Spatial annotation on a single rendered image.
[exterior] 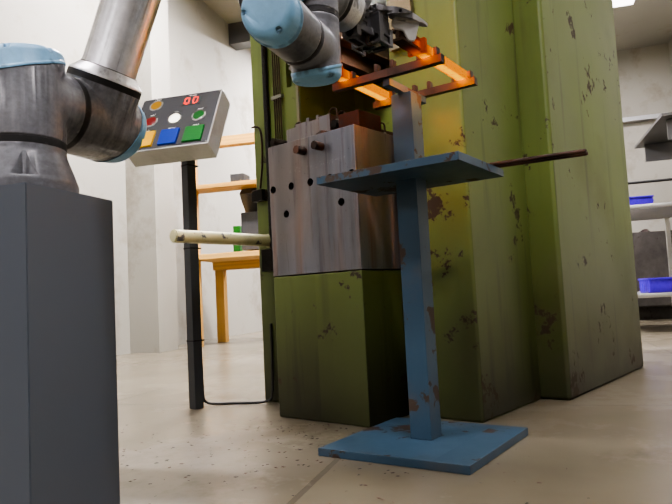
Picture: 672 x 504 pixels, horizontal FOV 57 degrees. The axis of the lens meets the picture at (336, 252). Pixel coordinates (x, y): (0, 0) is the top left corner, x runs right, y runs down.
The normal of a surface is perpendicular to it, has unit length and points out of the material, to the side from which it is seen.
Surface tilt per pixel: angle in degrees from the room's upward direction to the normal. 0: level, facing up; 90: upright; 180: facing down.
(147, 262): 90
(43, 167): 70
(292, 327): 90
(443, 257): 90
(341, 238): 90
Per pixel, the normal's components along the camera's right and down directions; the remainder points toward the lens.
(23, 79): 0.48, -0.08
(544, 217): -0.65, -0.02
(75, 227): 0.96, -0.07
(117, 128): 0.87, 0.34
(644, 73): -0.29, -0.05
